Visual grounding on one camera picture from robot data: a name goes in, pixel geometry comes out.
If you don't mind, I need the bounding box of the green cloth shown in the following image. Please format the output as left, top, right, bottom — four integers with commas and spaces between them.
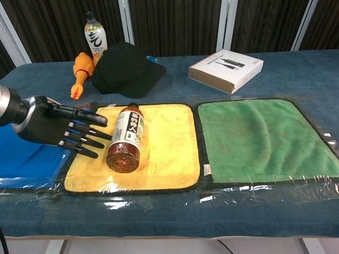
198, 99, 339, 184

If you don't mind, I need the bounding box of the brown tea bottle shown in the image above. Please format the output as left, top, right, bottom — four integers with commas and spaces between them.
106, 102, 145, 173

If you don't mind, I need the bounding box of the clear white-label drink bottle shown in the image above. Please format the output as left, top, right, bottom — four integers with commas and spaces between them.
84, 11, 109, 63

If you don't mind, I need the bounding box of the white table leg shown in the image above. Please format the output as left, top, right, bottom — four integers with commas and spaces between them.
297, 238, 319, 254
44, 239, 67, 254

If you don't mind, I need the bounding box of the orange rubber chicken toy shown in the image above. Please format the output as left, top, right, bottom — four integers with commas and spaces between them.
70, 52, 95, 101

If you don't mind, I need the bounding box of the white partition frame post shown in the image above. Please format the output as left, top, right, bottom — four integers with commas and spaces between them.
0, 10, 32, 70
290, 0, 323, 51
216, 0, 238, 52
118, 0, 135, 46

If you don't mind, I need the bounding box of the black baseball cap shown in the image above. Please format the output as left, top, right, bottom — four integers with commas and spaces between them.
91, 41, 167, 99

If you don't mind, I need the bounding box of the white cardboard box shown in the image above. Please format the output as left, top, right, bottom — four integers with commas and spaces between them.
188, 49, 265, 95

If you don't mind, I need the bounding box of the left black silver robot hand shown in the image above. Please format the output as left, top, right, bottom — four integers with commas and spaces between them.
17, 95, 113, 159

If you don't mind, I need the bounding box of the clear plastic sheet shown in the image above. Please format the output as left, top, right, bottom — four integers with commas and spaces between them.
0, 94, 339, 210

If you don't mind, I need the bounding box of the blue table cover cloth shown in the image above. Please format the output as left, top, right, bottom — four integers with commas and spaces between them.
0, 49, 339, 238

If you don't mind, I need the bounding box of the yellow cloth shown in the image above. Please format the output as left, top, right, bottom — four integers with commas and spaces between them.
64, 103, 201, 193

